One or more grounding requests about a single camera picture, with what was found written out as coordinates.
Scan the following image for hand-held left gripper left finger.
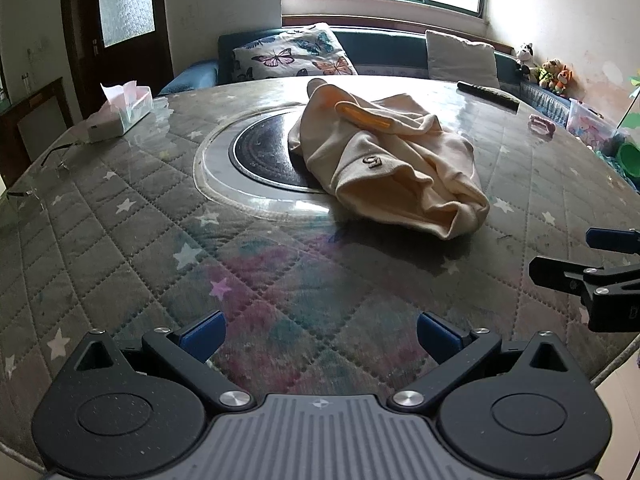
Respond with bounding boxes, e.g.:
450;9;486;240
65;310;253;408

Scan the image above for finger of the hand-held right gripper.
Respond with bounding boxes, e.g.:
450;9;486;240
586;227;640;257
529;255;640;333

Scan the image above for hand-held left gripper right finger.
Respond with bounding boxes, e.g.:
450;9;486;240
387;311;576;408

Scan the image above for cream garment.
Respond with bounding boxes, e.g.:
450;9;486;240
287;77;491;242

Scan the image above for green plastic cup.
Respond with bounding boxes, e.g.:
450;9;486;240
616;140;640;179

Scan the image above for clear plastic storage box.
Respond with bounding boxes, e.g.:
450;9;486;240
566;99;632;155

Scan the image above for colourful pinwheel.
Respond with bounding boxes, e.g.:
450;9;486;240
616;75;640;132

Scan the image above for small pink item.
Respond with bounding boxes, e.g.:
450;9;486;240
529;114;557;137

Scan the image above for orange plush toy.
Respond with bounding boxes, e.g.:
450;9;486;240
552;64;576;99

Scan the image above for stuffed toys group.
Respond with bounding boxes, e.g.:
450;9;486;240
531;58;561;92

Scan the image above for black remote control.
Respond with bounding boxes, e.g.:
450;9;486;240
457;81;521;111

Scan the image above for black round turntable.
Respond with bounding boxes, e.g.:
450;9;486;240
194;104;351;211

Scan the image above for black white cow plush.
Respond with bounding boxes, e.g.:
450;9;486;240
514;42;536;81

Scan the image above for plain white pillow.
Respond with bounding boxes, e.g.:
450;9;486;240
425;30;501;90

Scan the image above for eyeglasses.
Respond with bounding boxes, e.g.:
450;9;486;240
7;141;82;202

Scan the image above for white tissue box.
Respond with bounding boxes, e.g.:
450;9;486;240
82;80;153;143

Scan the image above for blue sofa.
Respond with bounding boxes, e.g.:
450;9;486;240
157;25;573;126

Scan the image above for butterfly print pillow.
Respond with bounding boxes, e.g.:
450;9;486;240
231;22;358;83

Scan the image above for dark wooden door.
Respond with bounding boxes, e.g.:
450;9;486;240
59;0;175;113

